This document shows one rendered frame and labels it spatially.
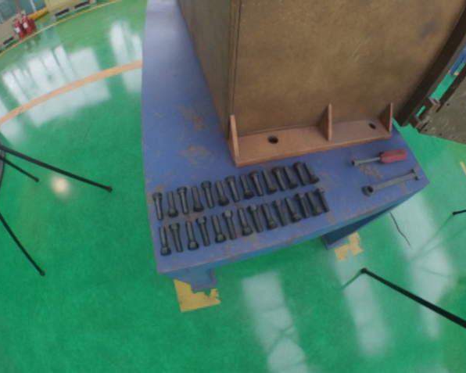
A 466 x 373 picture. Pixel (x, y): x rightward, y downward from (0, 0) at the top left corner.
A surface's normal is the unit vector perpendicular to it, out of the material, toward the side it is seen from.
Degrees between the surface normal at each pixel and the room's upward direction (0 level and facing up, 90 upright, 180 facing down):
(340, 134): 0
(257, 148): 0
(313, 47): 90
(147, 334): 0
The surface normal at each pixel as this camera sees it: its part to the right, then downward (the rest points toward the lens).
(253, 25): 0.27, 0.86
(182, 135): 0.05, -0.46
